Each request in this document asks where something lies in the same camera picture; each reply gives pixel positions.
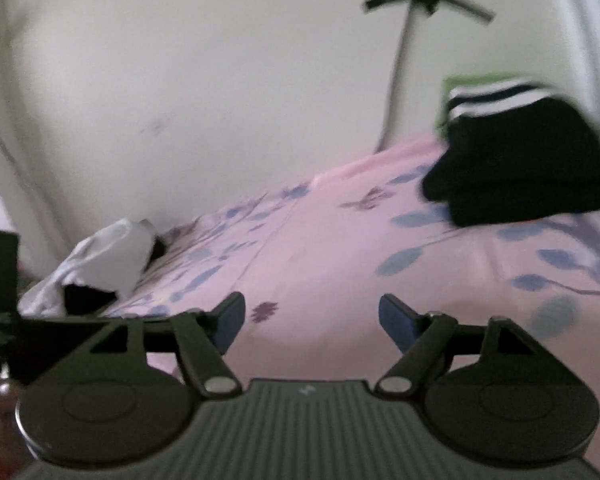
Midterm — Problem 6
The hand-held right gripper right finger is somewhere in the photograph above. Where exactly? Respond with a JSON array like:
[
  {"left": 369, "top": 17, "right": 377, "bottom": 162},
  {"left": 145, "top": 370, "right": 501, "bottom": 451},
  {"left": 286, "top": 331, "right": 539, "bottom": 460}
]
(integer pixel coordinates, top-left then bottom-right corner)
[{"left": 377, "top": 294, "right": 532, "bottom": 397}]

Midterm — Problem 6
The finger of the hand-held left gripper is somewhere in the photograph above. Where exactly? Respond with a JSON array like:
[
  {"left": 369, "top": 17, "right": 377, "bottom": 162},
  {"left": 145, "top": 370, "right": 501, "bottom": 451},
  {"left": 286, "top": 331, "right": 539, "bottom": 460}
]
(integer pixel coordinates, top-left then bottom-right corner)
[{"left": 10, "top": 314, "right": 220, "bottom": 387}]

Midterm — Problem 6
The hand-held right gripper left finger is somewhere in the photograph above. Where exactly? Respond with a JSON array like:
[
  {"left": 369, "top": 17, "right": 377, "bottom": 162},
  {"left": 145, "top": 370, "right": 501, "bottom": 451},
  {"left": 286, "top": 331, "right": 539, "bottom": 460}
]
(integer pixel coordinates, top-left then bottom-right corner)
[{"left": 87, "top": 291, "right": 247, "bottom": 399}]

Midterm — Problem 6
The black white-striped garment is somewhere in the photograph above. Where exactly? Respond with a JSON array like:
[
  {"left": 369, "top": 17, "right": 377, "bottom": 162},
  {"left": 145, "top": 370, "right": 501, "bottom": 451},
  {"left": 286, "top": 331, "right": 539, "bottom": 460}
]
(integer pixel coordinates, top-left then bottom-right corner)
[{"left": 420, "top": 78, "right": 600, "bottom": 228}]

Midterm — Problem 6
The green cloth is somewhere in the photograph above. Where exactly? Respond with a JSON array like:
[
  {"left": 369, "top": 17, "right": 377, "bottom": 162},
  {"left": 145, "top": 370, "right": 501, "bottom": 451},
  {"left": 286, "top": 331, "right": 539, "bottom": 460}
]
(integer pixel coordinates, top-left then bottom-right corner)
[{"left": 437, "top": 73, "right": 518, "bottom": 128}]

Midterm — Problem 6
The pink floral bedsheet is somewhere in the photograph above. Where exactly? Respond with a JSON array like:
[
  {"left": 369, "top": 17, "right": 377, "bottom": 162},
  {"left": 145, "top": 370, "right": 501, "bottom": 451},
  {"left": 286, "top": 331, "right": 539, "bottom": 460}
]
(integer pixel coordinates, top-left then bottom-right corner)
[{"left": 100, "top": 132, "right": 600, "bottom": 476}]

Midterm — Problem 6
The white cloth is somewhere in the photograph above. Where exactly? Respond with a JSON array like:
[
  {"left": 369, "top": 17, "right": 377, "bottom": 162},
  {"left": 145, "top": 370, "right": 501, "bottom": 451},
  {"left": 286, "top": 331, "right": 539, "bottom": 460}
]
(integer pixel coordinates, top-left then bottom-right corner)
[{"left": 17, "top": 217, "right": 157, "bottom": 317}]

